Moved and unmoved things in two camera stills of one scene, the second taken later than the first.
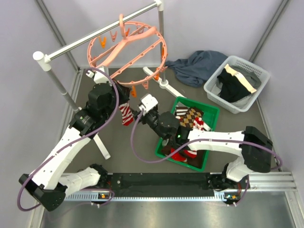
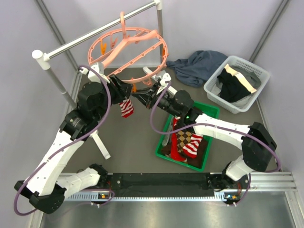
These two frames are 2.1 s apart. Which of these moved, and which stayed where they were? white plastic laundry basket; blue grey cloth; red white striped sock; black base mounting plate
Moved: red white striped sock
Stayed: blue grey cloth; white plastic laundry basket; black base mounting plate
